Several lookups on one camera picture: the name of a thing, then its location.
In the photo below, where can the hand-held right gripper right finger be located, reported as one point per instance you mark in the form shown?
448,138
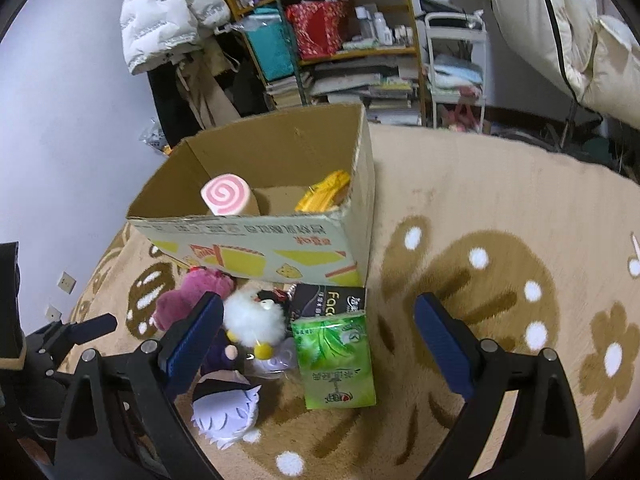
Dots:
442,345

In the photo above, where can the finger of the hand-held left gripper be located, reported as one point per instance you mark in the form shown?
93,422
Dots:
95,327

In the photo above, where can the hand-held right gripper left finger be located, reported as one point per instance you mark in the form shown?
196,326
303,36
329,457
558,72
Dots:
197,335

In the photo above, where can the pink bear plush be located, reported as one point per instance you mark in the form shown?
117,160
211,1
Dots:
175,302

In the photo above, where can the white fluffy plush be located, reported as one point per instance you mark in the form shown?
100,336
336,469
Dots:
252,320

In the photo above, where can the cardboard box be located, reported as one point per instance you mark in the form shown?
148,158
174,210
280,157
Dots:
300,150

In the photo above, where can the white-haired doll plush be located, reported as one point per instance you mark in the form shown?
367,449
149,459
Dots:
225,410

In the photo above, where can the green tissue pack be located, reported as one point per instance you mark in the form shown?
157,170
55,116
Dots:
332,360

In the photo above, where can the black tissue pack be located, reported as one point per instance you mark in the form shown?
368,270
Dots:
320,302

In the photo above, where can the pink swirl roll plush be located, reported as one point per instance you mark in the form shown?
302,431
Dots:
225,195

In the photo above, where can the beige patterned rug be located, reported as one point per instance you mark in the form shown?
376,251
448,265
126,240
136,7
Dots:
500,200

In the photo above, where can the yellow snack packet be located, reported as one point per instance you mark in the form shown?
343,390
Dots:
322,192

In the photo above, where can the clear snack bag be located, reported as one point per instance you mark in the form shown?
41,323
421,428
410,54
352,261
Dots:
155,137

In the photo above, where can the plush toys in cart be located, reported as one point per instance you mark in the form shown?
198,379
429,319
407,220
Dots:
465,117

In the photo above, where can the black hanging coat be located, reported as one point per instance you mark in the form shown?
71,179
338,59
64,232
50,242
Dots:
170,105

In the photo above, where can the beige hanging coat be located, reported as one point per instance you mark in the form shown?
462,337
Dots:
210,95

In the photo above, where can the folded blue towels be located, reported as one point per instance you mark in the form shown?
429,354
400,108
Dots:
457,72

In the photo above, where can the stack of books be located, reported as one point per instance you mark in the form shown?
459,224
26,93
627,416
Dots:
350,82

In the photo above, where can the teal bag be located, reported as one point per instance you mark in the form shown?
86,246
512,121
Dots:
272,50

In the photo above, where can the green thin pole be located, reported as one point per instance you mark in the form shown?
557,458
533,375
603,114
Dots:
287,35

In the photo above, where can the white puffer jacket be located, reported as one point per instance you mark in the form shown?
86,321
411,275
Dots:
155,20

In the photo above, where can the group of white bottles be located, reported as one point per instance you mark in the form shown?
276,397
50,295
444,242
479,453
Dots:
380,27

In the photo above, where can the white trolley cart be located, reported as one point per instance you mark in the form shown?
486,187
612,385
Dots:
452,20

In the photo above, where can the red patterned bag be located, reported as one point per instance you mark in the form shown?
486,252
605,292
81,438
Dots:
317,30

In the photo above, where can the cream padded coat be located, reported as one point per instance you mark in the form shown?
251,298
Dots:
525,10

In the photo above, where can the wall socket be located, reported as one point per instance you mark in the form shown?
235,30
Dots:
66,281
54,313

